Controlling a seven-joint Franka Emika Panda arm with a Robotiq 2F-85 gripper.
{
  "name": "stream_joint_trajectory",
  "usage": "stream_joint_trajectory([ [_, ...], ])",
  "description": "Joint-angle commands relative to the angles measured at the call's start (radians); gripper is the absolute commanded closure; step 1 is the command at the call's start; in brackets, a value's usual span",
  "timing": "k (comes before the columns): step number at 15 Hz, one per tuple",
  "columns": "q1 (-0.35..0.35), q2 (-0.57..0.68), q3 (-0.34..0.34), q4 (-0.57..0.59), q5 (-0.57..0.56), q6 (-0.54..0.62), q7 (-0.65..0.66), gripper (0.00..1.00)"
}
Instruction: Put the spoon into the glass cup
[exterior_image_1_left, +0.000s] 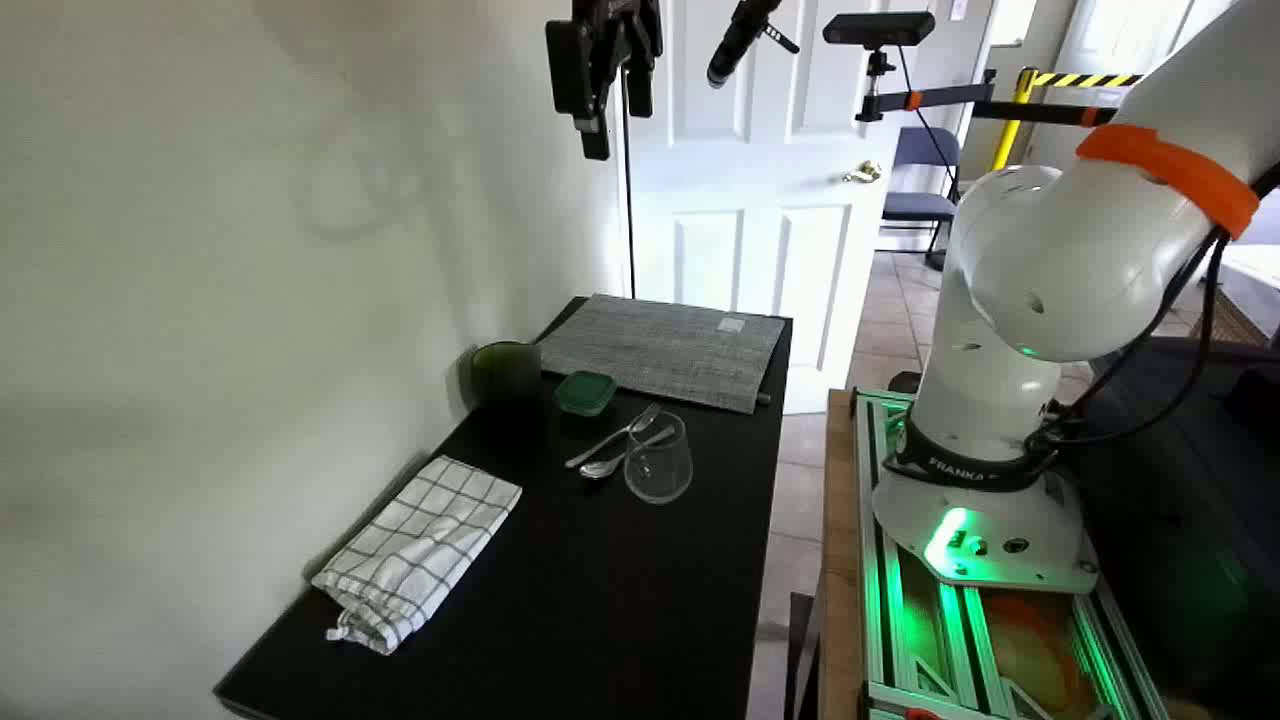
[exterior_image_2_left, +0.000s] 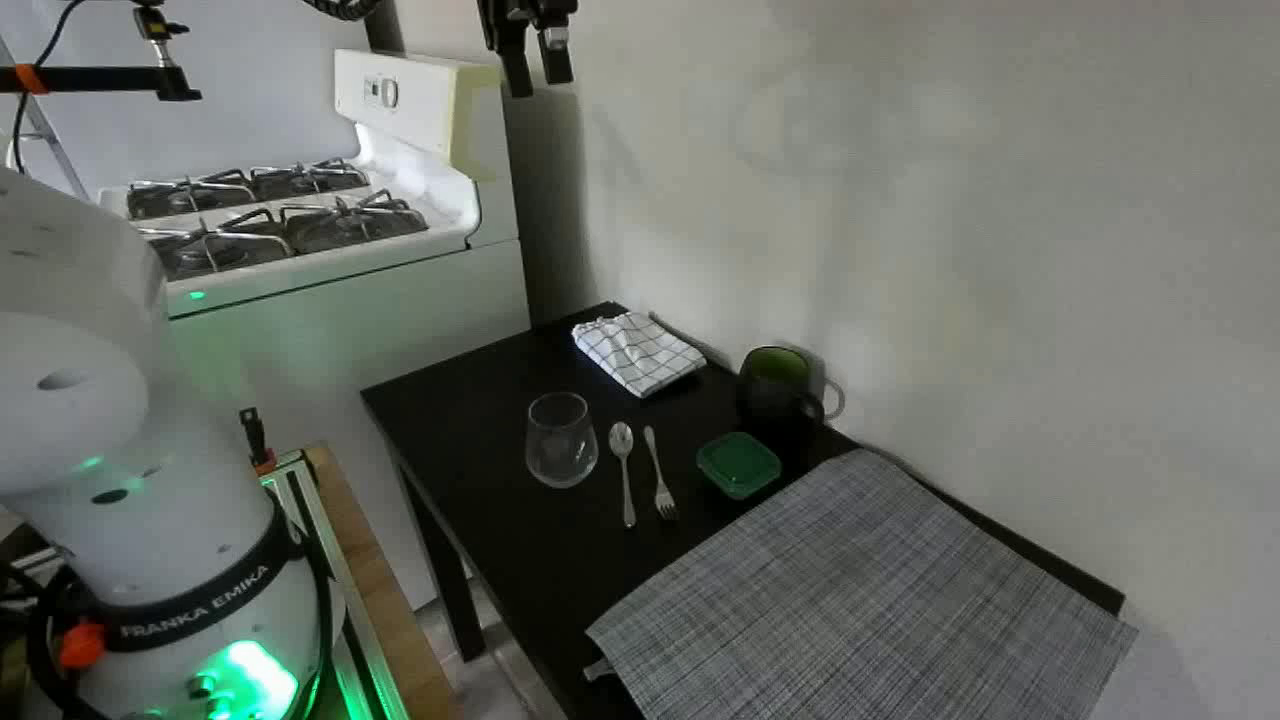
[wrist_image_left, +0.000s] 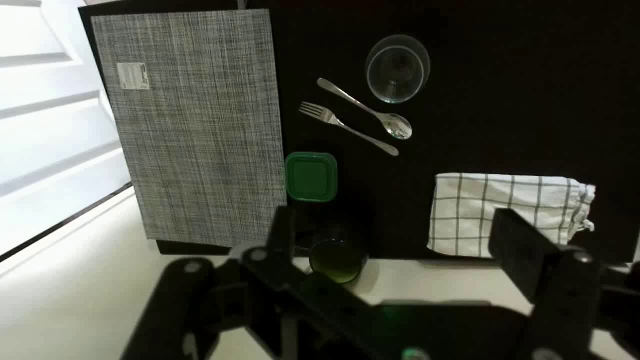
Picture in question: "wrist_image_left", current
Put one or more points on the dark green bowl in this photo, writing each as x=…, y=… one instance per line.
x=311, y=176

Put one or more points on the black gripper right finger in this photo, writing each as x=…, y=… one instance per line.
x=553, y=286

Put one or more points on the dark green round cup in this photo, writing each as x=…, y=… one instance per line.
x=336, y=261

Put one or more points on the white panelled door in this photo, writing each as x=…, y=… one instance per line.
x=46, y=120

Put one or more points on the clear glass cup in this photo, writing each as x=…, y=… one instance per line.
x=397, y=68

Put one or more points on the silver metal fork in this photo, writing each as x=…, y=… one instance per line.
x=346, y=127

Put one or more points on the white checked dish towel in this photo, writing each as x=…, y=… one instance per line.
x=466, y=207

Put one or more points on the silver metal spoon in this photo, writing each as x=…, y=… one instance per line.
x=373, y=112

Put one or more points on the grey woven placemat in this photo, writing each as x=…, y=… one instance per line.
x=193, y=127

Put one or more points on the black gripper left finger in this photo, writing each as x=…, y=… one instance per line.
x=267, y=286

